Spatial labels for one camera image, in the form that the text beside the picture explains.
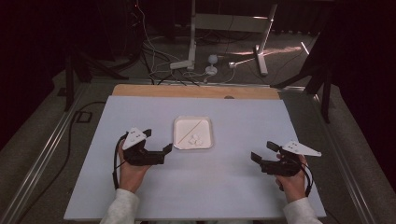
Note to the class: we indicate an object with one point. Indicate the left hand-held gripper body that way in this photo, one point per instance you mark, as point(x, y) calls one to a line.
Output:
point(143, 157)

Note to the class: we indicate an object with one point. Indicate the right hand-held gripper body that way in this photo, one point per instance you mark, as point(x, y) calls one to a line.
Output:
point(280, 166)

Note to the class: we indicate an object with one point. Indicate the white square tray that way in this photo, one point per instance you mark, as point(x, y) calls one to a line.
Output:
point(183, 130)

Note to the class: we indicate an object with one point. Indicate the small white marshmallow piece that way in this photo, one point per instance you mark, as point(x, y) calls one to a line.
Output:
point(191, 141)
point(198, 143)
point(195, 137)

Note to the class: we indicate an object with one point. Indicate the thin wooden skewer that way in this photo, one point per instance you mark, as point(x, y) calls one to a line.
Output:
point(190, 132)

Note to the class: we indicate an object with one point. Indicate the person's left hand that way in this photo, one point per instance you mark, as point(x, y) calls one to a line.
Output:
point(132, 177)

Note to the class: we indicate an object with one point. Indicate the person's right hand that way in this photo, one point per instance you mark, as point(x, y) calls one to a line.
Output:
point(292, 186)

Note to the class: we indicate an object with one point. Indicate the pale blue table board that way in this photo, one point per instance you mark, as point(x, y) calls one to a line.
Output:
point(218, 186)

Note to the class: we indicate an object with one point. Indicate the wooden board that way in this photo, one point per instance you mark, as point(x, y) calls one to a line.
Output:
point(174, 91)

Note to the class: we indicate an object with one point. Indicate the black tripod stand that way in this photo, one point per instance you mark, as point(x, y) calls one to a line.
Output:
point(69, 84)
point(326, 96)

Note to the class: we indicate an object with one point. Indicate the white power strip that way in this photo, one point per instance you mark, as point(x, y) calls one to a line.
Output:
point(180, 64)

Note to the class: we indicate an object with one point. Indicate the small white plug adapter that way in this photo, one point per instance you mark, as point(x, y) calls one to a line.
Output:
point(232, 64)

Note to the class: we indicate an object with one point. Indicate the round white device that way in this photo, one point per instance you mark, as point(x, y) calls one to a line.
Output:
point(212, 59)

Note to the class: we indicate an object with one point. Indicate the white metal stand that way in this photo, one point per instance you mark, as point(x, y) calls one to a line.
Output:
point(230, 22)

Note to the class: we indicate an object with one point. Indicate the aluminium floor rail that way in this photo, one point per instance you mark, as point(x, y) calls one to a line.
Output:
point(40, 161)
point(345, 174)

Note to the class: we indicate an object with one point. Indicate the black square floor frame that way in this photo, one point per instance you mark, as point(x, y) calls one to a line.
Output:
point(77, 116)

